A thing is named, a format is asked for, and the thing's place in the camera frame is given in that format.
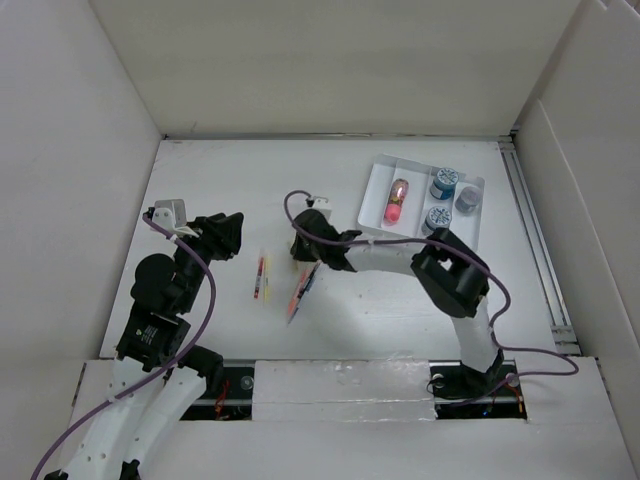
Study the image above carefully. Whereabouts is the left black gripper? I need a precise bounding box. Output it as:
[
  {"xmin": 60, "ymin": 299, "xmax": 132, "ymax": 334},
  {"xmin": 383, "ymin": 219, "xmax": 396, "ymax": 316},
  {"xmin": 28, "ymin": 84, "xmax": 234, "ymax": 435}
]
[{"xmin": 174, "ymin": 210, "xmax": 243, "ymax": 311}]

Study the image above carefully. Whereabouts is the pink cap marker tube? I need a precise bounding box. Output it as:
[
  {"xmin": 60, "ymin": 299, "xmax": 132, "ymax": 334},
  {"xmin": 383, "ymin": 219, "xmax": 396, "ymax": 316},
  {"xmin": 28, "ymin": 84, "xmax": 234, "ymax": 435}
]
[{"xmin": 382, "ymin": 178, "xmax": 409, "ymax": 225}]

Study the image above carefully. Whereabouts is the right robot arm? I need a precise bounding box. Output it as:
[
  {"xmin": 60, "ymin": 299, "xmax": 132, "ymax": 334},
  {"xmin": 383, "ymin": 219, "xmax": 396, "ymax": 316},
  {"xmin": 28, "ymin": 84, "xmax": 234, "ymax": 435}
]
[{"xmin": 291, "ymin": 208, "xmax": 504, "ymax": 398}]

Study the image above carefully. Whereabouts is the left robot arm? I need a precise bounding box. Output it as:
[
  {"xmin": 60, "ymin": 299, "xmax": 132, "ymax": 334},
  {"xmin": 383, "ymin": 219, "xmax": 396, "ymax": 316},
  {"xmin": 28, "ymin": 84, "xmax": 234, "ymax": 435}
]
[{"xmin": 47, "ymin": 206, "xmax": 244, "ymax": 479}]

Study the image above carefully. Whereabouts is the blue pen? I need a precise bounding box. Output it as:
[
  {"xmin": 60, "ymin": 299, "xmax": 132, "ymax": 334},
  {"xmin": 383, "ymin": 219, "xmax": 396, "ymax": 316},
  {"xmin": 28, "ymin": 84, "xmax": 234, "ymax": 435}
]
[{"xmin": 287, "ymin": 262, "xmax": 321, "ymax": 324}]

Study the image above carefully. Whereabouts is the orange pen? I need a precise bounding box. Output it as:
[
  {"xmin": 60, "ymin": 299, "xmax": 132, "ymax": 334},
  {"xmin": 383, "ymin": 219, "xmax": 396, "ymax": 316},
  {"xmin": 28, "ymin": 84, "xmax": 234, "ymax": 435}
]
[{"xmin": 287, "ymin": 270, "xmax": 308, "ymax": 323}]

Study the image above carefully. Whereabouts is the black pen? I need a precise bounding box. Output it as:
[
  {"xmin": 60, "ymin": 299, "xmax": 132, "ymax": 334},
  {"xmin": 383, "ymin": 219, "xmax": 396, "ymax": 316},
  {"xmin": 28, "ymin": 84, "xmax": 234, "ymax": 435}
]
[{"xmin": 295, "ymin": 263, "xmax": 320, "ymax": 308}]

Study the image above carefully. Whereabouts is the red pen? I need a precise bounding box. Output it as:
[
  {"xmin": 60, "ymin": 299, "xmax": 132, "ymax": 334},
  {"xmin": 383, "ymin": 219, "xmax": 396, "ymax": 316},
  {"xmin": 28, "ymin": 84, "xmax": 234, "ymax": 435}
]
[{"xmin": 253, "ymin": 253, "xmax": 265, "ymax": 300}]

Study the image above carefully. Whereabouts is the white organizer tray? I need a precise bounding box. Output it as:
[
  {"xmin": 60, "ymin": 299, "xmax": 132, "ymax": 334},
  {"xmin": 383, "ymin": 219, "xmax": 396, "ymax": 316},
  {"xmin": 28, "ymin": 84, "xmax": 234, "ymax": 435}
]
[{"xmin": 357, "ymin": 154, "xmax": 485, "ymax": 250}]

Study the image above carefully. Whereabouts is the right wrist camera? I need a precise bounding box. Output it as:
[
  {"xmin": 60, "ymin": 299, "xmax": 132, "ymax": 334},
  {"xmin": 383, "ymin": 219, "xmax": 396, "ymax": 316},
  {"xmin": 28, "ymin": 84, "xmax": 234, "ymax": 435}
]
[{"xmin": 305, "ymin": 196, "xmax": 332, "ymax": 220}]

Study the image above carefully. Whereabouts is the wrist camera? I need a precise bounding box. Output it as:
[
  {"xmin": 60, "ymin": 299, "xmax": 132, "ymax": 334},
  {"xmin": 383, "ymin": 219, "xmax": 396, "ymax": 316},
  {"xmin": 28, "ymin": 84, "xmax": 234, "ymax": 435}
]
[
  {"xmin": 147, "ymin": 199, "xmax": 187, "ymax": 230},
  {"xmin": 305, "ymin": 196, "xmax": 332, "ymax": 220}
]

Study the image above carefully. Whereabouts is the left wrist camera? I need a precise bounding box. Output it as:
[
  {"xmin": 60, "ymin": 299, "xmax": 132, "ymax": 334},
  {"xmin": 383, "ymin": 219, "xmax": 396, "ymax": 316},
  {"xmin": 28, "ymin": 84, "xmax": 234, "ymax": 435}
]
[{"xmin": 147, "ymin": 199, "xmax": 187, "ymax": 230}]

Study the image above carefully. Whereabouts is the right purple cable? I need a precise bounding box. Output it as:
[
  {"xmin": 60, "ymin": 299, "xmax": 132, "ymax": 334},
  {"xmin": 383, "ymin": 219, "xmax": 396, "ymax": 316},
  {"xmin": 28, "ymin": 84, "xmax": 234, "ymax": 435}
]
[{"xmin": 283, "ymin": 189, "xmax": 581, "ymax": 406}]

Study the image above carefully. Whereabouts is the aluminium rail right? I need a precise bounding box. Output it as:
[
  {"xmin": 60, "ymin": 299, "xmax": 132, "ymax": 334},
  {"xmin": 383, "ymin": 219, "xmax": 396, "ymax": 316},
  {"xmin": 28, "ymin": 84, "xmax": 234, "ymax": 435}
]
[{"xmin": 498, "ymin": 136, "xmax": 582, "ymax": 356}]

